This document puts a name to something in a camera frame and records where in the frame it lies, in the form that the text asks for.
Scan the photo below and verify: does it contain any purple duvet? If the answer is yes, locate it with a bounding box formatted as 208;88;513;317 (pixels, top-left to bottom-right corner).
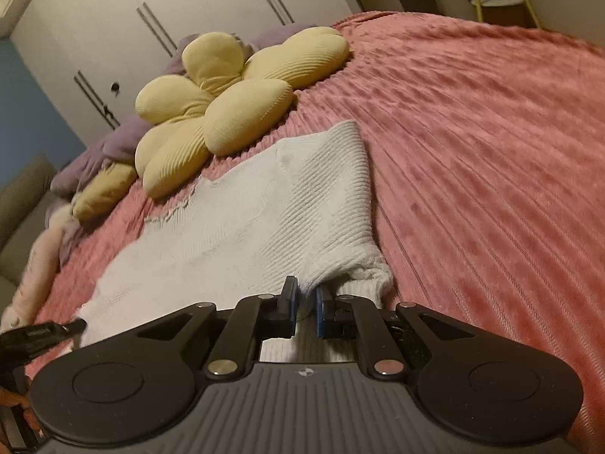
50;21;303;194

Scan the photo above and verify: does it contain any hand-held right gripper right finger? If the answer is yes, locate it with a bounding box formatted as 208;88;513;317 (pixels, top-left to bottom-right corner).
314;284;466;379

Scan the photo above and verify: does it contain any yellow flower pillow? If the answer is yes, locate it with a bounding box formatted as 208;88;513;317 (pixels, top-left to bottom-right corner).
135;27;351;199

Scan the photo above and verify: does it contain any grey-green sofa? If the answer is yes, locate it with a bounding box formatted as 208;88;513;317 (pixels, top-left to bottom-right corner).
0;154;62;294

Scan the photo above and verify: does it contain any pink ribbed blanket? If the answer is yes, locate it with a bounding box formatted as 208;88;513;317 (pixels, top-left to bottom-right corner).
14;9;605;454

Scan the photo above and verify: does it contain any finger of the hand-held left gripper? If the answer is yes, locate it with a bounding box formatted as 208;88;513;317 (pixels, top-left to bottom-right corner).
0;320;87;356

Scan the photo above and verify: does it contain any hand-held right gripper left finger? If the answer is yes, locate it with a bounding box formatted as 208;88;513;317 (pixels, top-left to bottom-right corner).
135;275;301;379

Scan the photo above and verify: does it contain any white knit sweater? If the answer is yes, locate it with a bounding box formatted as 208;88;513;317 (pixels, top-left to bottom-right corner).
76;120;394;365

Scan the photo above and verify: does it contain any light pink plush blanket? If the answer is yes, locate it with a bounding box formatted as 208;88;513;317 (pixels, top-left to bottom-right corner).
0;199;79;332

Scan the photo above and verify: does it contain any small yellow pillow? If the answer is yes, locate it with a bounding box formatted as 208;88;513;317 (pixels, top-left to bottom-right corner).
72;163;138;225

